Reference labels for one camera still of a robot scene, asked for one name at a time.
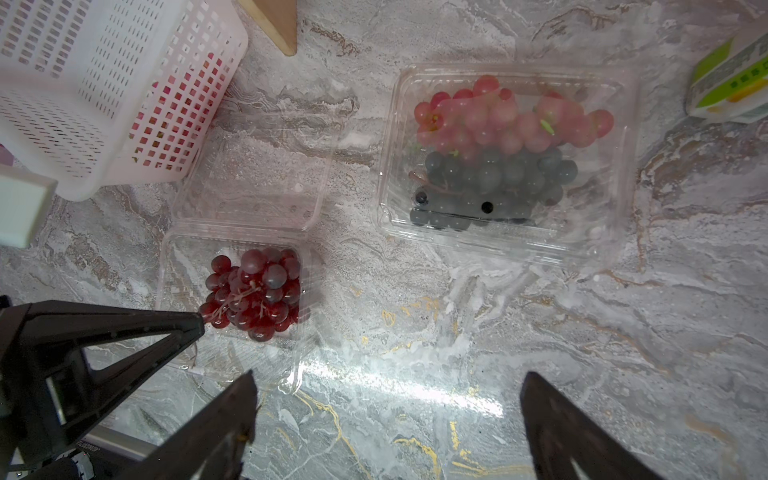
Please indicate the white plastic basket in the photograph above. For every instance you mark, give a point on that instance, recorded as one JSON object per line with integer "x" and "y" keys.
{"x": 74, "y": 75}

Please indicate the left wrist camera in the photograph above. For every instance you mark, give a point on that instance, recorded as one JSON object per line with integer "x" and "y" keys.
{"x": 26, "y": 199}

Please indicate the wooden two-tier shelf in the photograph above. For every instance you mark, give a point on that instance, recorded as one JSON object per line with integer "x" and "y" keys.
{"x": 277, "y": 19}

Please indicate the dark red grape bunch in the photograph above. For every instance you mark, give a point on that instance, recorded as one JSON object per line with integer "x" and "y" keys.
{"x": 262, "y": 294}

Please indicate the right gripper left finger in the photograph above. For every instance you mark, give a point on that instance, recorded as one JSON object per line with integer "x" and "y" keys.
{"x": 211, "y": 445}

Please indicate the clear plastic container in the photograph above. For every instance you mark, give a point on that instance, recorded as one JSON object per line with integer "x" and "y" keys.
{"x": 587, "y": 227}
{"x": 238, "y": 253}

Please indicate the aluminium rail frame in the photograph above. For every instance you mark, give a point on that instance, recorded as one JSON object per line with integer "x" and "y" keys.
{"x": 102, "y": 454}

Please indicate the pink red grape bunch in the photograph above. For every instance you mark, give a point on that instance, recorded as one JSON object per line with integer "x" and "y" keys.
{"x": 168, "y": 132}

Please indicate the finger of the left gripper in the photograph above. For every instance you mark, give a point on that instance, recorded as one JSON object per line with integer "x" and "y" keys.
{"x": 66, "y": 366}

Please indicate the green white milk carton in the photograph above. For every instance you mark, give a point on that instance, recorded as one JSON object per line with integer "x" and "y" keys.
{"x": 730, "y": 83}

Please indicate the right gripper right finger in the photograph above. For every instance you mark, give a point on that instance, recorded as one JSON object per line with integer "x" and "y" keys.
{"x": 564, "y": 441}

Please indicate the light red grape bunch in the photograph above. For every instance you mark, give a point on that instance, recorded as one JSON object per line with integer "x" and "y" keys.
{"x": 489, "y": 114}

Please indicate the black grape bunch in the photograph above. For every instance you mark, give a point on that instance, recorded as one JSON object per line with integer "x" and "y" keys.
{"x": 494, "y": 187}

